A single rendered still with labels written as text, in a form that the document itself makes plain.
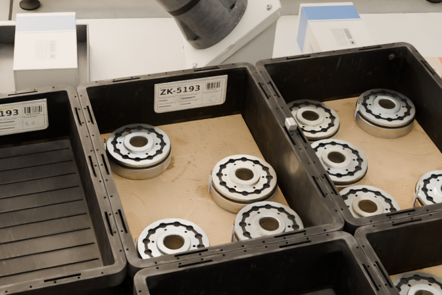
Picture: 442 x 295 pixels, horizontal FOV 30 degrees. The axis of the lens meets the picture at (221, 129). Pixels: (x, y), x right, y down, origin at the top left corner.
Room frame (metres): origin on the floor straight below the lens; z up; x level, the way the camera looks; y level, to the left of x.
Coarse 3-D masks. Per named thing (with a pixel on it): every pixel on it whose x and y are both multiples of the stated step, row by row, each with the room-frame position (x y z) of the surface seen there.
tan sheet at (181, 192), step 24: (216, 120) 1.11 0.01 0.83; (240, 120) 1.11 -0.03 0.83; (192, 144) 1.04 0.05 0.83; (216, 144) 1.04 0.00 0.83; (240, 144) 1.05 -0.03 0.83; (168, 168) 0.97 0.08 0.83; (192, 168) 0.98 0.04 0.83; (120, 192) 0.91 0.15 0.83; (144, 192) 0.92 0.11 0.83; (168, 192) 0.92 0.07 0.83; (192, 192) 0.93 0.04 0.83; (144, 216) 0.86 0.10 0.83; (168, 216) 0.87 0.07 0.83; (192, 216) 0.87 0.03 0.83; (216, 216) 0.88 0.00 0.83; (216, 240) 0.83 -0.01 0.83
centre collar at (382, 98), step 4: (380, 96) 1.17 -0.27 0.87; (384, 96) 1.17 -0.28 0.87; (388, 96) 1.17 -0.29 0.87; (376, 100) 1.16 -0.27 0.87; (380, 100) 1.16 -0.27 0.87; (384, 100) 1.16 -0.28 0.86; (388, 100) 1.16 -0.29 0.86; (392, 100) 1.16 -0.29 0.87; (396, 100) 1.16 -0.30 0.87; (372, 104) 1.15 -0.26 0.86; (376, 104) 1.14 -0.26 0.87; (396, 104) 1.15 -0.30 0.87; (400, 104) 1.15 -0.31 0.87; (376, 108) 1.14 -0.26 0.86; (380, 108) 1.13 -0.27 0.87; (384, 108) 1.13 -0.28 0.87; (392, 108) 1.14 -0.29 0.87; (396, 108) 1.14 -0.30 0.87; (400, 108) 1.14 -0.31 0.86; (384, 112) 1.13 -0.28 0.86; (388, 112) 1.13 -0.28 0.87; (392, 112) 1.13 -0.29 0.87; (396, 112) 1.13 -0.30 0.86
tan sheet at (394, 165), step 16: (336, 112) 1.16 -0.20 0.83; (352, 112) 1.16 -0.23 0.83; (352, 128) 1.12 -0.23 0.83; (416, 128) 1.13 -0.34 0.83; (352, 144) 1.08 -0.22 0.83; (368, 144) 1.08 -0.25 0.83; (384, 144) 1.08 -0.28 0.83; (400, 144) 1.09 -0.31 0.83; (416, 144) 1.09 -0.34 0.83; (432, 144) 1.09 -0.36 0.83; (368, 160) 1.04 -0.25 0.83; (384, 160) 1.04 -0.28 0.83; (400, 160) 1.04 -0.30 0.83; (416, 160) 1.05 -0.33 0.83; (432, 160) 1.05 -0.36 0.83; (368, 176) 1.00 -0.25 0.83; (384, 176) 1.00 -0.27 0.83; (400, 176) 1.00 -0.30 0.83; (416, 176) 1.01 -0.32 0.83; (400, 192) 0.97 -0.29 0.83; (400, 208) 0.93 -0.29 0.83
